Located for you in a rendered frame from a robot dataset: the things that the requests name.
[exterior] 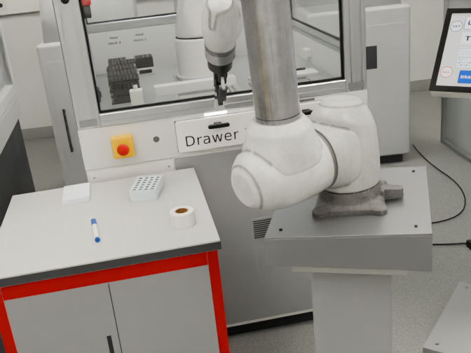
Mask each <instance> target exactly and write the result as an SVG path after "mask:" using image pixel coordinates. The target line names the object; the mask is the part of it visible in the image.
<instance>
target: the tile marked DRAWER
mask: <svg viewBox="0 0 471 353"><path fill-rule="evenodd" d="M457 83H464V84H471V70H460V71H459V75H458V81H457Z"/></svg>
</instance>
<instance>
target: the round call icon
mask: <svg viewBox="0 0 471 353"><path fill-rule="evenodd" d="M453 70H454V67H453V66H441V68H440V71H439V77H438V78H452V76H453Z"/></svg>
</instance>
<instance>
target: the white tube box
mask: <svg viewBox="0 0 471 353"><path fill-rule="evenodd" d="M163 187H164V181H163V175H162V174H161V175H149V176H138V177H137V178H136V179H135V182H134V183H133V185H132V186H131V188H130V190H129V194H130V201H131V202H141V201H154V200H157V199H158V196H159V195H160V193H161V191H162V189H163Z"/></svg>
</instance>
